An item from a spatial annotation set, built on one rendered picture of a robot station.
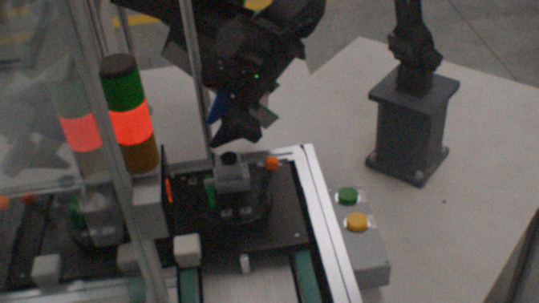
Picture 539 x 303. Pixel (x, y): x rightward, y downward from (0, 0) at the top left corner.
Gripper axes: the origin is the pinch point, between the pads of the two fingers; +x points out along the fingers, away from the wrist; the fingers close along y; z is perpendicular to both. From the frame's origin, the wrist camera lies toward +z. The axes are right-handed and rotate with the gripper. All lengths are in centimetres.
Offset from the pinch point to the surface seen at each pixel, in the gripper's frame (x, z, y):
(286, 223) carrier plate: 9.1, -20.3, 6.9
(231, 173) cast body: 7.2, -7.0, 2.3
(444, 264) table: -2, -49, 14
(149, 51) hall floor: 112, -51, -246
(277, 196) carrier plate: 9.5, -19.9, -0.5
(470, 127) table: -17, -66, -25
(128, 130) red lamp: -4.5, 19.4, 21.3
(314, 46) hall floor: 46, -126, -223
